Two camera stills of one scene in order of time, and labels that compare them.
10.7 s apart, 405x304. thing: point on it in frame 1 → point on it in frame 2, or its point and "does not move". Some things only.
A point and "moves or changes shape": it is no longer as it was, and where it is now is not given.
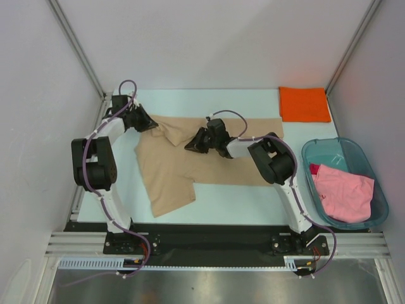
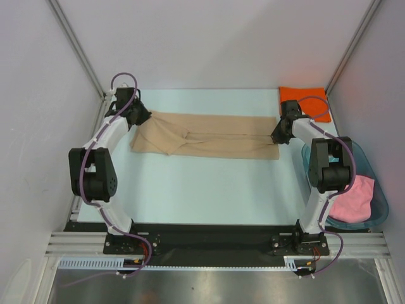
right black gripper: [196, 144] → [277, 137]
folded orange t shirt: [304, 104] does not move
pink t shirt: [346, 197] does not move
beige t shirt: [170, 170] moves or changes shape
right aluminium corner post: [354, 43] does not move
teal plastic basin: [347, 154] does not move
